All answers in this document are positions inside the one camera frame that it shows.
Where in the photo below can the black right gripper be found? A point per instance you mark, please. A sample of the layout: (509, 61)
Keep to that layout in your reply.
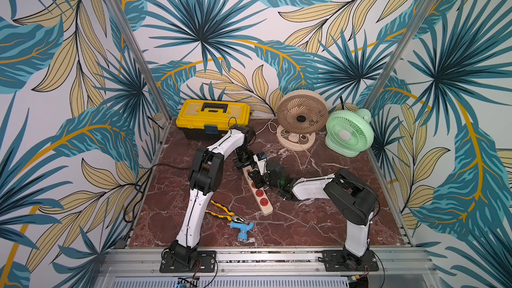
(263, 171)

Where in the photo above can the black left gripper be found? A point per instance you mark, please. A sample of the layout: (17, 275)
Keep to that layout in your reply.
(238, 164)

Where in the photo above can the beige power strip red sockets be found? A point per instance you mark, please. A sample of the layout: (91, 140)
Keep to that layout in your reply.
(262, 198)

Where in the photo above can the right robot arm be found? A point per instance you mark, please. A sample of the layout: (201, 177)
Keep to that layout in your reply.
(354, 199)

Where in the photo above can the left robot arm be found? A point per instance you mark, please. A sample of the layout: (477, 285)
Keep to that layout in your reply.
(205, 177)

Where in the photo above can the beige round desk fan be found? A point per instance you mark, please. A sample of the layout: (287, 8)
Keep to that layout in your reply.
(300, 115)

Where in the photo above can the green desk fan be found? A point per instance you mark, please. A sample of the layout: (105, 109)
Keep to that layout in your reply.
(349, 133)

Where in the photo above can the yellow black toolbox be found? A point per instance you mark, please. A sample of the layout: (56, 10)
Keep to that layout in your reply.
(210, 120)

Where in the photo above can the blue plastic faucet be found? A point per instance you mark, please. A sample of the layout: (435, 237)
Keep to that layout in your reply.
(244, 230)

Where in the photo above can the yellow black pliers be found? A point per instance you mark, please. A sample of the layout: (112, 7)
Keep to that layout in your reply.
(227, 214)

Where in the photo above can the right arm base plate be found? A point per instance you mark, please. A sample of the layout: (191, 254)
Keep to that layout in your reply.
(344, 261)

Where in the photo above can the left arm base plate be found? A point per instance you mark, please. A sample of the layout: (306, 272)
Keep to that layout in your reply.
(200, 262)

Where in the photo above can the aluminium front rail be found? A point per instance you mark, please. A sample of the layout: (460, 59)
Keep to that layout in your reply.
(271, 267)

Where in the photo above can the left aluminium frame post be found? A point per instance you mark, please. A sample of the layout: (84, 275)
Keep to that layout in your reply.
(125, 30)

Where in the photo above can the aluminium frame post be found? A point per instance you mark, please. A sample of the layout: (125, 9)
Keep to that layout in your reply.
(125, 30)
(413, 27)

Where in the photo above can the right aluminium frame post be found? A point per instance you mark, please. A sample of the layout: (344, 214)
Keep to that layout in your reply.
(413, 27)

